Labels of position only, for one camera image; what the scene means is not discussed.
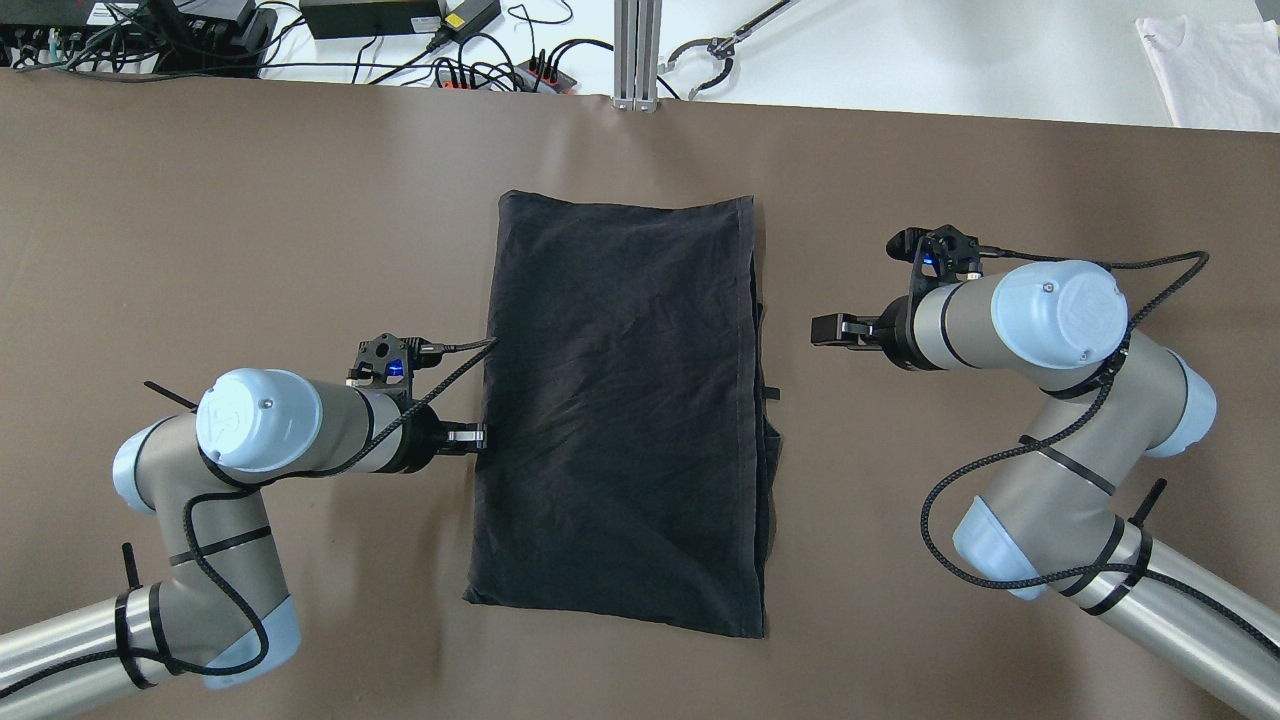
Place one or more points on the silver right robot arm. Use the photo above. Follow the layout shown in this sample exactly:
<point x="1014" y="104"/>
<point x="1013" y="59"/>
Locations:
<point x="1036" y="517"/>

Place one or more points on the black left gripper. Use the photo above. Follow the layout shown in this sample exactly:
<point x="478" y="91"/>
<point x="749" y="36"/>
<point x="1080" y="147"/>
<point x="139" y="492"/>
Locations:
<point x="421" y="444"/>

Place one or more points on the black printed t-shirt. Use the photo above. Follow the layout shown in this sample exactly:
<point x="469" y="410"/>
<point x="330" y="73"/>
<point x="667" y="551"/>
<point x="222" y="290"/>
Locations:
<point x="630" y="462"/>

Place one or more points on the metal grabber tool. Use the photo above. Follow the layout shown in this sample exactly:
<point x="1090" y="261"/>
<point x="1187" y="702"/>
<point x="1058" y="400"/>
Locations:
<point x="720" y="49"/>

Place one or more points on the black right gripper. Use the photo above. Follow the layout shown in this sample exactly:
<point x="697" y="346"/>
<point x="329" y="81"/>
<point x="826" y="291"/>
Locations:
<point x="896" y="333"/>

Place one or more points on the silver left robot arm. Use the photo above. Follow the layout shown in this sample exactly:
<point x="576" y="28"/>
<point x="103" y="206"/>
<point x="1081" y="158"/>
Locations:
<point x="225" y="613"/>

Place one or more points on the red grey power strip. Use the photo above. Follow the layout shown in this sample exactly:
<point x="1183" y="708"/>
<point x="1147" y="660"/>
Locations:
<point x="524" y="77"/>

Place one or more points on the aluminium frame post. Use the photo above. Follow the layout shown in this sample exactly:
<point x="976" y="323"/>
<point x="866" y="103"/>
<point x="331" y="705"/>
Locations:
<point x="636" y="31"/>

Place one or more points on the white folded t-shirt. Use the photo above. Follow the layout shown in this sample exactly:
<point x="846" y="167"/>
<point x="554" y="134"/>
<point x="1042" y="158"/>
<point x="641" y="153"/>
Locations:
<point x="1214" y="75"/>

